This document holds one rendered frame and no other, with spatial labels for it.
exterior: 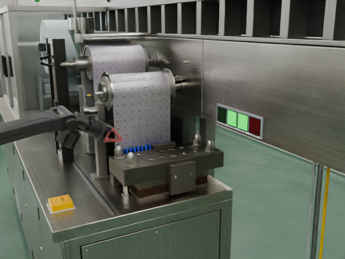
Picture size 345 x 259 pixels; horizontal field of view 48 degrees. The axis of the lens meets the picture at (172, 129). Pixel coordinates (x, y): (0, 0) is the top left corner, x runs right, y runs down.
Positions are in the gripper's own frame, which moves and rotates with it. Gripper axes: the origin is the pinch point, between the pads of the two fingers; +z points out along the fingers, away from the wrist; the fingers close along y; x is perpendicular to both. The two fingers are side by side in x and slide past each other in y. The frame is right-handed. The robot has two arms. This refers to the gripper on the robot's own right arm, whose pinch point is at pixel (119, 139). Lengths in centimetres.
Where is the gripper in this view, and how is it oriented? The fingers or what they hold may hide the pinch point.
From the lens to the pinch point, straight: 148.6
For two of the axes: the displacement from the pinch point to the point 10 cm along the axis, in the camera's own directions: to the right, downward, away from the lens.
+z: 7.7, 3.8, 5.2
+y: 4.6, 2.3, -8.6
